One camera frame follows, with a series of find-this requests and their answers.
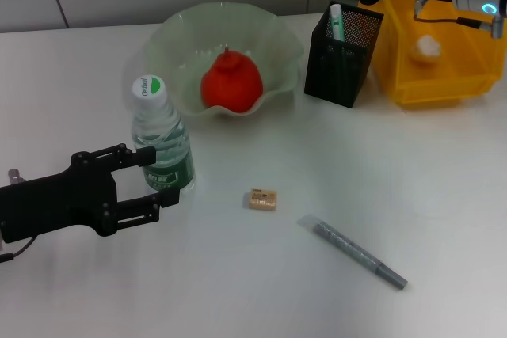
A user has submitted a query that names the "green glass fruit plate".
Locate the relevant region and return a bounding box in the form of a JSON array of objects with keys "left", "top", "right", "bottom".
[{"left": 147, "top": 2, "right": 306, "bottom": 118}]

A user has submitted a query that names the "beige eraser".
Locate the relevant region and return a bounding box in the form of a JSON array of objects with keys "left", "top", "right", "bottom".
[{"left": 244, "top": 189, "right": 278, "bottom": 212}]

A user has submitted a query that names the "red-orange fruit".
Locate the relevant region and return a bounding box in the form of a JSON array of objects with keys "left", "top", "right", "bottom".
[{"left": 200, "top": 47, "right": 265, "bottom": 113}]

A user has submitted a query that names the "black mesh pen holder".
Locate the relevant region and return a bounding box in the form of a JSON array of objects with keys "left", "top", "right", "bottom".
[{"left": 303, "top": 0, "right": 385, "bottom": 108}]

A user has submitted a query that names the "grey marker pen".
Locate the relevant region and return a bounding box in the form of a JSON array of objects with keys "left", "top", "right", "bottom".
[{"left": 297, "top": 214, "right": 409, "bottom": 291}]

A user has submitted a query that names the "white paper ball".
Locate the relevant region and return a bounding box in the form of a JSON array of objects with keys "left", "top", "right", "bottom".
[{"left": 410, "top": 35, "right": 443, "bottom": 64}]

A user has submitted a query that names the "clear green-label water bottle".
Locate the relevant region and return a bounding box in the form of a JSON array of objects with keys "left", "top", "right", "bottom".
[{"left": 130, "top": 74, "right": 197, "bottom": 193}]

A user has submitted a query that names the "green utility knife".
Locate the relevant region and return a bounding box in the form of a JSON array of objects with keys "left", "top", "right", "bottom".
[{"left": 328, "top": 4, "right": 346, "bottom": 43}]

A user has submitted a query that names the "right wrist cable with plugs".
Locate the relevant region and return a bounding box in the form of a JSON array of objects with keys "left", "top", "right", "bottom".
[{"left": 413, "top": 0, "right": 507, "bottom": 41}]

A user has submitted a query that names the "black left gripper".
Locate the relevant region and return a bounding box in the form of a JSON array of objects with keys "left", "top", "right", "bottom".
[{"left": 0, "top": 143, "right": 181, "bottom": 245}]

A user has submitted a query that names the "yellow plastic bin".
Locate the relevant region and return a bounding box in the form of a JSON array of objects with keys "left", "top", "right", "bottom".
[{"left": 358, "top": 0, "right": 507, "bottom": 110}]

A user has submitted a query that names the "wrist cable with plugs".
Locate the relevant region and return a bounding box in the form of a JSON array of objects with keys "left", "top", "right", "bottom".
[
  {"left": 0, "top": 169, "right": 40, "bottom": 263},
  {"left": 413, "top": 0, "right": 507, "bottom": 41}
]

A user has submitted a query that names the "left wrist cable with plugs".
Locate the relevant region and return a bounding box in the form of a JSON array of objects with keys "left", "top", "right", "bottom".
[{"left": 0, "top": 169, "right": 40, "bottom": 263}]

